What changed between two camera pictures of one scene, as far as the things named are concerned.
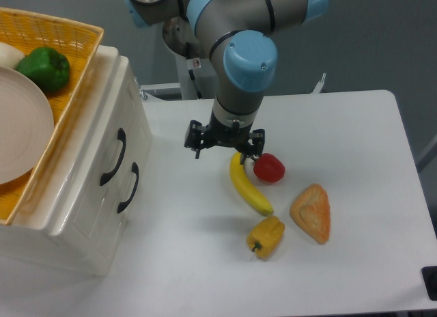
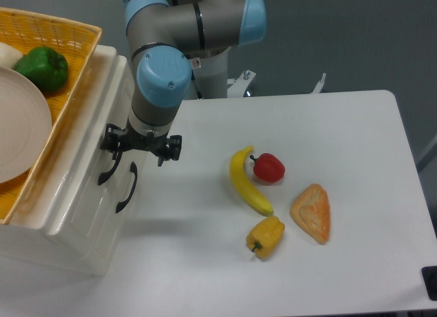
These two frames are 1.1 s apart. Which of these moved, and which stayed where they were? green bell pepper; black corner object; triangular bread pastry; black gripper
Moved: black gripper
Stayed: black corner object; green bell pepper; triangular bread pastry
